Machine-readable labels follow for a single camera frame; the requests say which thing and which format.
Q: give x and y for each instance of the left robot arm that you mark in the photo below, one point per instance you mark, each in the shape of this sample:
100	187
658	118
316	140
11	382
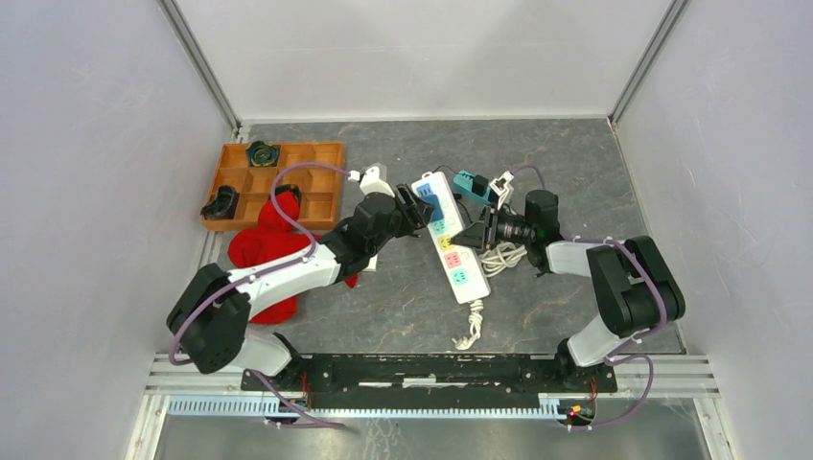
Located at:
210	319

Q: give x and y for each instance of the small white cube adapter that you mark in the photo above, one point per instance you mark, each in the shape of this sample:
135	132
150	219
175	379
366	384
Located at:
372	265

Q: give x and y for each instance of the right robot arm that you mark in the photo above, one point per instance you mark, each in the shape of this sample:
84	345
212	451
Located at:
636	294

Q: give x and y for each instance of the black item in tray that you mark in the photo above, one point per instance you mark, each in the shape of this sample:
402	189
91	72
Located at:
223	204

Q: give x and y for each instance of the red cloth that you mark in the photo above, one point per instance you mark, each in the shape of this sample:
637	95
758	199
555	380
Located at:
272	238

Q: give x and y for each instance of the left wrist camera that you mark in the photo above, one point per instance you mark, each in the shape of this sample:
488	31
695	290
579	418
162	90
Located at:
373	181

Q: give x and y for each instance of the dark green coiled item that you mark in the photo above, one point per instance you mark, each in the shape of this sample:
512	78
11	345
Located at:
260	154

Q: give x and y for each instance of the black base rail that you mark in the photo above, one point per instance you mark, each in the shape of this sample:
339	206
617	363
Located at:
445	381

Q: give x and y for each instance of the orange compartment tray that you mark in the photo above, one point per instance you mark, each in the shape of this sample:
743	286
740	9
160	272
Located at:
302	164

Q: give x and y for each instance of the white power strip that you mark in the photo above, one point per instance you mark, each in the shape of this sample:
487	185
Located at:
460	263

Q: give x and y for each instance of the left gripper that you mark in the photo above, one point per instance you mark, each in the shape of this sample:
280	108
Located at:
420	210

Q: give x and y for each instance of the black plug adapter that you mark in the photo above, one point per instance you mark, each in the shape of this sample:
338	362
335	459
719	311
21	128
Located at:
480	186

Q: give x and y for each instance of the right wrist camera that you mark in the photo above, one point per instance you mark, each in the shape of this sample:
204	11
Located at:
502	188

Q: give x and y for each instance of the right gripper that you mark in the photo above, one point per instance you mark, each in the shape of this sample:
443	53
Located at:
473	236

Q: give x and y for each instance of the teal power strip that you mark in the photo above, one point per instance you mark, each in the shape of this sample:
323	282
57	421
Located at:
462	183

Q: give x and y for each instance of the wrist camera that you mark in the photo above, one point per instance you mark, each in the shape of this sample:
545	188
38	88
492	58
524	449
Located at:
502	188
373	181

